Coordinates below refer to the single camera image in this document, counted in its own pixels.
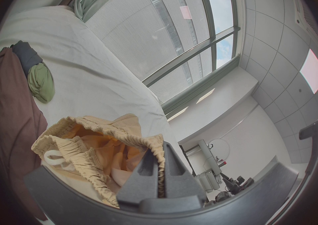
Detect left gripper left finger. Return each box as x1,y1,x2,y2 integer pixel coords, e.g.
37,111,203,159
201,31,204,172
116,148,159,209

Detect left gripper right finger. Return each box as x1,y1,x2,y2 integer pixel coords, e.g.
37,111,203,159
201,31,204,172
159,141,207,202

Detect tan shorts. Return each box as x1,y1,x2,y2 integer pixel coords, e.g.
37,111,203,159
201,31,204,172
31,113,165,208

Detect bed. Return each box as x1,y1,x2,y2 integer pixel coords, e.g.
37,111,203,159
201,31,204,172
0,0,197,222

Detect brown garment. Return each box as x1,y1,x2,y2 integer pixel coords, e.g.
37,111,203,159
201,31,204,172
0,46,48,221

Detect green garment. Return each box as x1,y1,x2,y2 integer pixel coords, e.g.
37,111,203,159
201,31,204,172
27,61,55,104

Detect window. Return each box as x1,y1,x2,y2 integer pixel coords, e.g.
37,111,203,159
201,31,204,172
82,0,241,120

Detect ceiling light panel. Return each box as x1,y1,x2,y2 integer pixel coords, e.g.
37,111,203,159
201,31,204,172
299,49,318,94

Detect black garment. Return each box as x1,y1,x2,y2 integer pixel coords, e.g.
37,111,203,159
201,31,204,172
11,41,43,76

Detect white ceiling air conditioner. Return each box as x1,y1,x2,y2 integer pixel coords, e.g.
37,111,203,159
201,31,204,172
293,0,318,38

